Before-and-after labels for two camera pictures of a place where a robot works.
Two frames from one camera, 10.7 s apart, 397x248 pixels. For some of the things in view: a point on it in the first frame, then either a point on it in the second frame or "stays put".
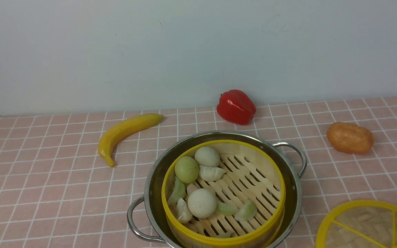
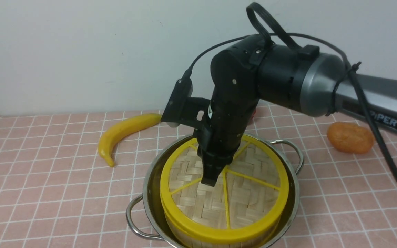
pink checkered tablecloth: [41, 183] stays put
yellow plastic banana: [110, 136] stays put
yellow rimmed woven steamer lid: [370, 224] → [248, 199]
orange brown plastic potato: [348, 138] stays put
